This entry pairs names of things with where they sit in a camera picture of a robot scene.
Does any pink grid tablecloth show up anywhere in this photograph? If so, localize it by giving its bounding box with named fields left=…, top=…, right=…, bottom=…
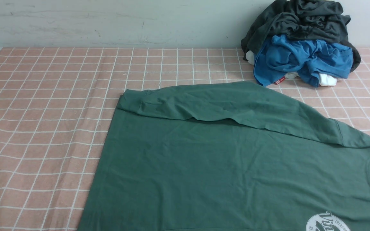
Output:
left=0, top=47, right=370, bottom=231

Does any blue crumpled garment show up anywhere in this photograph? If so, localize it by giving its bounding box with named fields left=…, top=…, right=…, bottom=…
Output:
left=253, top=35, right=353, bottom=87

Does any green long-sleeve top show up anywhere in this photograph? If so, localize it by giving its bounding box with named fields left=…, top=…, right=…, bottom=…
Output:
left=78, top=82, right=370, bottom=231

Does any dark grey crumpled garment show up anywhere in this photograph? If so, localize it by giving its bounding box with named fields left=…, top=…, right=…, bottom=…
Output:
left=241, top=0, right=361, bottom=72

